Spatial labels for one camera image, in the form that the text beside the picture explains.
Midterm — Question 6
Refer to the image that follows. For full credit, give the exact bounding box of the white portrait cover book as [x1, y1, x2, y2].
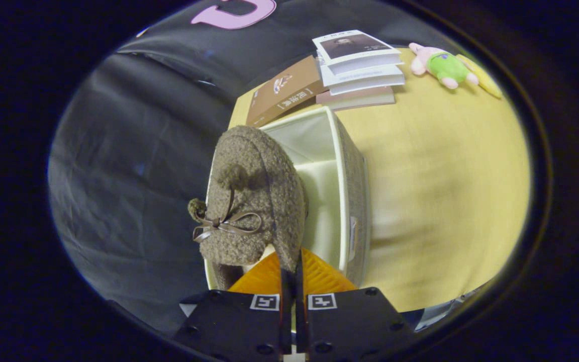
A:
[312, 30, 404, 76]

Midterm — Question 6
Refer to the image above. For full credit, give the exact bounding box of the grey fabric storage box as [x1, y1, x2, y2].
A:
[204, 106, 370, 292]

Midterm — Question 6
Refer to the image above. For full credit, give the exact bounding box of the black backdrop cloth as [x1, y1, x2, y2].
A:
[48, 0, 451, 337]

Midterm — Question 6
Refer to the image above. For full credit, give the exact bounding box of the mauve book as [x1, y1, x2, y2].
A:
[316, 85, 396, 112]

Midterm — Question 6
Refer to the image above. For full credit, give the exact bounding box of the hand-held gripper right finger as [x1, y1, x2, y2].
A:
[295, 247, 418, 362]

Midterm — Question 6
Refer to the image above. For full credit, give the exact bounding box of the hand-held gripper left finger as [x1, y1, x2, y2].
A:
[173, 250, 293, 362]

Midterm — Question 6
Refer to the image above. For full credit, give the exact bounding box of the brown fuzzy shoe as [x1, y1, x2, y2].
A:
[187, 125, 308, 291]

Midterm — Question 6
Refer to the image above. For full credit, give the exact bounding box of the plain white book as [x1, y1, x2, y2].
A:
[330, 75, 406, 97]
[319, 64, 406, 89]

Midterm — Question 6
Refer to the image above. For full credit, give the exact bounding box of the brown cover book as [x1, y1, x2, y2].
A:
[245, 55, 328, 127]

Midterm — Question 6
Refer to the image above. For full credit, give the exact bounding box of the yellow plush toy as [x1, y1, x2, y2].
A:
[458, 54, 503, 99]

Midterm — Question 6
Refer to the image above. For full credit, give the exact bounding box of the pink and green plush toy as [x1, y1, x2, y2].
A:
[409, 42, 480, 90]

